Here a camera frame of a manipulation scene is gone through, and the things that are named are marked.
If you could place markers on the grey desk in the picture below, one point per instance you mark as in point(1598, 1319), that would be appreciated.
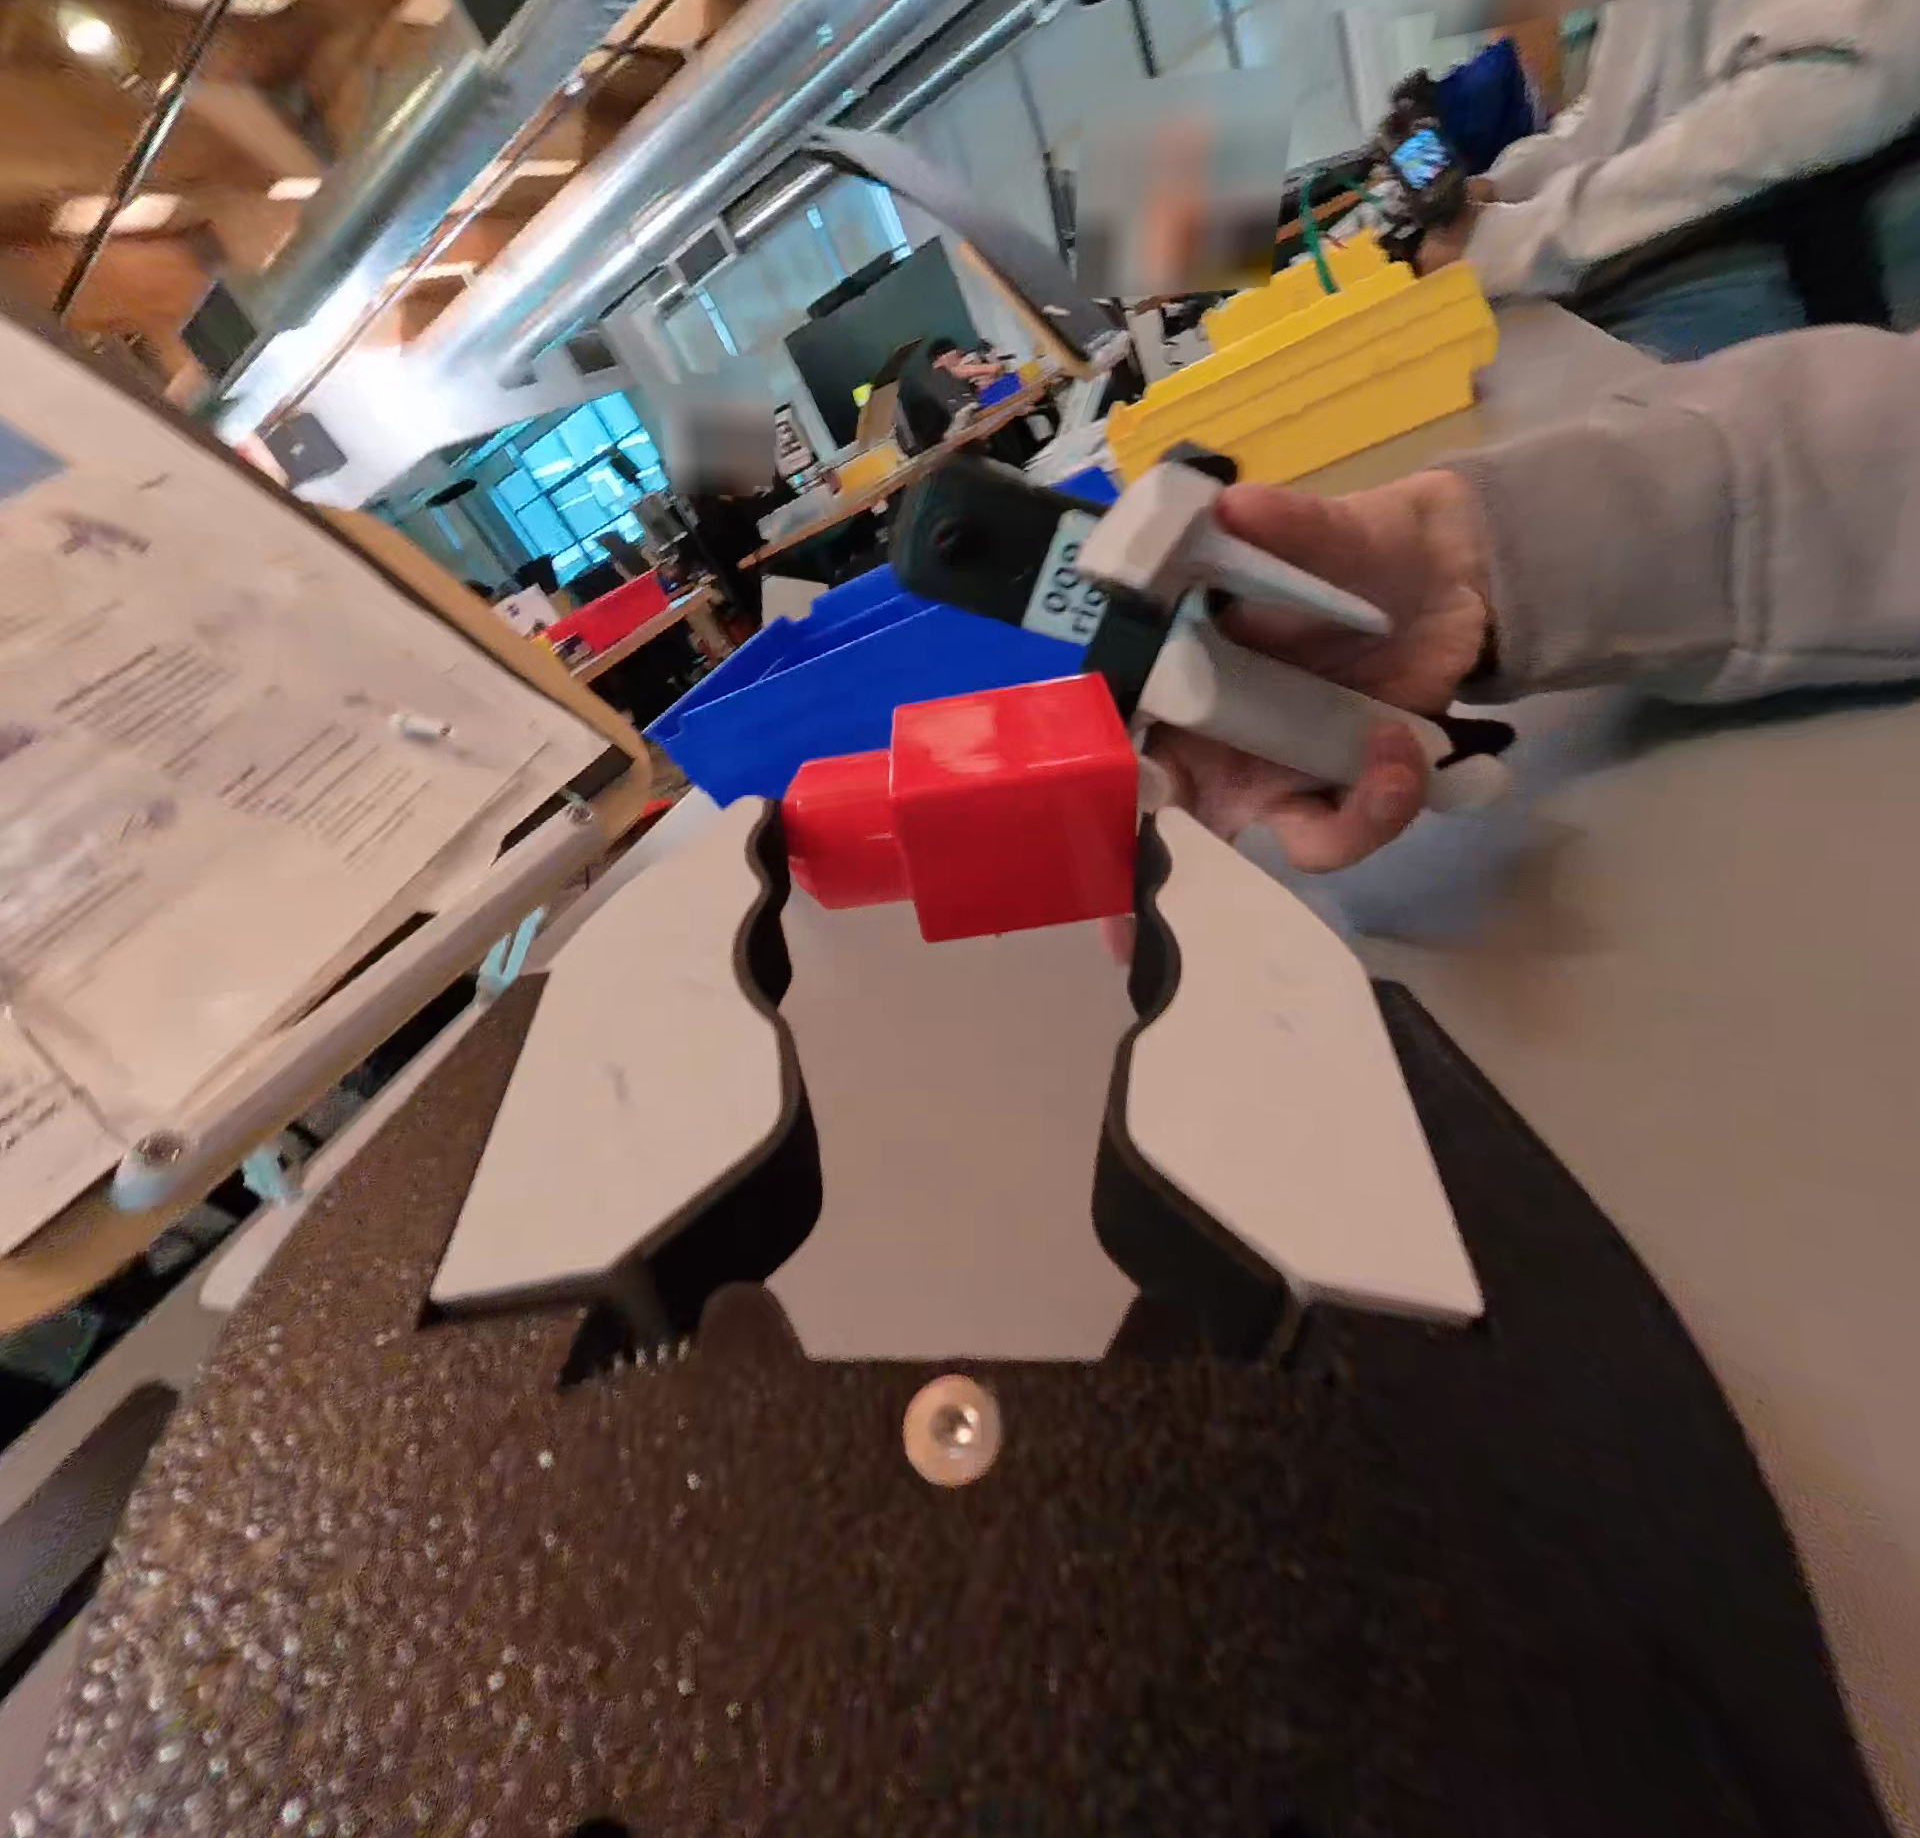
point(1650, 1043)

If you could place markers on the person's right hand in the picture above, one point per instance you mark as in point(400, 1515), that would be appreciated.
point(1394, 579)

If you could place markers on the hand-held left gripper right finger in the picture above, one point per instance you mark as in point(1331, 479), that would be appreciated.
point(1290, 1119)

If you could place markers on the wooden document board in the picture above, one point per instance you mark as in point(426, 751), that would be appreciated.
point(53, 1277)

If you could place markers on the long spiral air duct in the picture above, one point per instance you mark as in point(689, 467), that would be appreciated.
point(751, 112)

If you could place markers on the small electronic device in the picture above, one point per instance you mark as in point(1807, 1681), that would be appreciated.
point(1422, 166)

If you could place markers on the tilted display board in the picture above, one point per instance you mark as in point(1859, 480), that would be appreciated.
point(961, 202)

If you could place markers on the printed paper sheet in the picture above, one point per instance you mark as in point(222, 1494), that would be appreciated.
point(225, 758)

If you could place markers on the person's right forearm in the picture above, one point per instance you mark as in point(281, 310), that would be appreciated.
point(1695, 519)

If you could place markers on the yellow plastic bin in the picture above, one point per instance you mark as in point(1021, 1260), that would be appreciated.
point(1304, 382)

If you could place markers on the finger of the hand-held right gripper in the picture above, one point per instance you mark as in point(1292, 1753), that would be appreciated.
point(1163, 533)

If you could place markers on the white board stand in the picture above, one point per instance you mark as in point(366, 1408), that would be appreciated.
point(374, 1006)

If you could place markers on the red plastic block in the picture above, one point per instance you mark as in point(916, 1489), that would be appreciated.
point(1004, 803)

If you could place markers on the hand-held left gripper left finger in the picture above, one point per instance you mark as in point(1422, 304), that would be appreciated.
point(630, 1103)

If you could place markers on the red plastic bin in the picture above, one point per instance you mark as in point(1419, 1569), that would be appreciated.
point(615, 616)

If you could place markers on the blue plastic bin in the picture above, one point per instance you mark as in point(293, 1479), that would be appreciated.
point(841, 668)

